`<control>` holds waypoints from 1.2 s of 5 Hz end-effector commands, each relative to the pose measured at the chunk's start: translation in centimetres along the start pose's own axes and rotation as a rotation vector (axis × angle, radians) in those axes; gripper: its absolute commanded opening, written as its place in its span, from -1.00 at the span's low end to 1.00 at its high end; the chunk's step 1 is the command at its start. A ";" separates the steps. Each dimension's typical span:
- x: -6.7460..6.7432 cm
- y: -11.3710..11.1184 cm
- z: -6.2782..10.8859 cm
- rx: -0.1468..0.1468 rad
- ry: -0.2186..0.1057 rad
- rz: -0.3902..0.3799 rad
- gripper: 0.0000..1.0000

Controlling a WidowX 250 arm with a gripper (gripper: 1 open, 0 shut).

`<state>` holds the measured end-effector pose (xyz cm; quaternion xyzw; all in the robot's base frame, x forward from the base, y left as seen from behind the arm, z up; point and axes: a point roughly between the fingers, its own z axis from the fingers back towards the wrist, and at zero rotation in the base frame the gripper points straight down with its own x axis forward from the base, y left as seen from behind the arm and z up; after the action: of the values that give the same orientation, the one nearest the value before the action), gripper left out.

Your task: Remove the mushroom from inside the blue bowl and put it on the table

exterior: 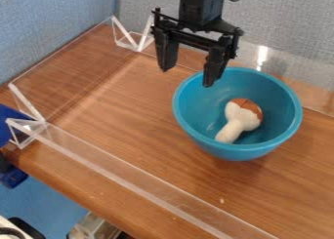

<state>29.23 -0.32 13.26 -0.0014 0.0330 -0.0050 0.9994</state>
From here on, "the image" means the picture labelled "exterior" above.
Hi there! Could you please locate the clear acrylic front barrier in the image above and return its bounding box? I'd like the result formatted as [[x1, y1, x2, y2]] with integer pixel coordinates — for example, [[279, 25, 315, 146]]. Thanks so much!
[[5, 118, 277, 239]]

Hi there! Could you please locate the blue plastic bowl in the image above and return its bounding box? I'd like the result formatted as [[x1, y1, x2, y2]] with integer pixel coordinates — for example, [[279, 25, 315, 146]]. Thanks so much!
[[172, 67, 303, 161]]

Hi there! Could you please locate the clear acrylic left barrier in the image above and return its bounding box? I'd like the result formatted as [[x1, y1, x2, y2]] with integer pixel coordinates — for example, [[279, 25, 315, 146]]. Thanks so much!
[[9, 19, 114, 120]]

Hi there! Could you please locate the clear acrylic back barrier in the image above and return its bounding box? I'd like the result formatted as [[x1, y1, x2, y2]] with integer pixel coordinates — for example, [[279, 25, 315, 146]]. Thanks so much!
[[141, 15, 334, 118]]

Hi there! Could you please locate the clear acrylic corner bracket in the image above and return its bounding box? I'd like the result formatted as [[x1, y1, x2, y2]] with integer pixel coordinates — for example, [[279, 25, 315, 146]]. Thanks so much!
[[110, 16, 153, 52]]

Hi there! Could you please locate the blue clamp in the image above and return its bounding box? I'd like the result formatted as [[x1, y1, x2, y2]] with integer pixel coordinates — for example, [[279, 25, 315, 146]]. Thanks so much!
[[0, 103, 29, 189]]

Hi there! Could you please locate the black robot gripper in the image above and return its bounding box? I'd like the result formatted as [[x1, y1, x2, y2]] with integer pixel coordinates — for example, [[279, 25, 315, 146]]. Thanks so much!
[[151, 0, 244, 88]]

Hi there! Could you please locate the white brown plush mushroom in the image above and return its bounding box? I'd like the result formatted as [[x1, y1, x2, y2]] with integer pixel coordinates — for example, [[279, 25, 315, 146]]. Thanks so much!
[[215, 99, 263, 143]]

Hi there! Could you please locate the clear acrylic barrier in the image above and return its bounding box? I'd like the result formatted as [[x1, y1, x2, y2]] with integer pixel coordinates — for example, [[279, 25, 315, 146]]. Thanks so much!
[[9, 19, 114, 120], [141, 15, 334, 118], [5, 118, 277, 239]]

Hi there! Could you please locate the clear box under table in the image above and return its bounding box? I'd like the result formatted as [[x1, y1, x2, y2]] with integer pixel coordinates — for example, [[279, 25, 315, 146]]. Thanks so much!
[[66, 212, 127, 239]]

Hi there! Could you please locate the black white object bottom left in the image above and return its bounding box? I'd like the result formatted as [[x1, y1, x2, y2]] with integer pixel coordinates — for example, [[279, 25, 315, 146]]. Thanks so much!
[[0, 216, 45, 239]]

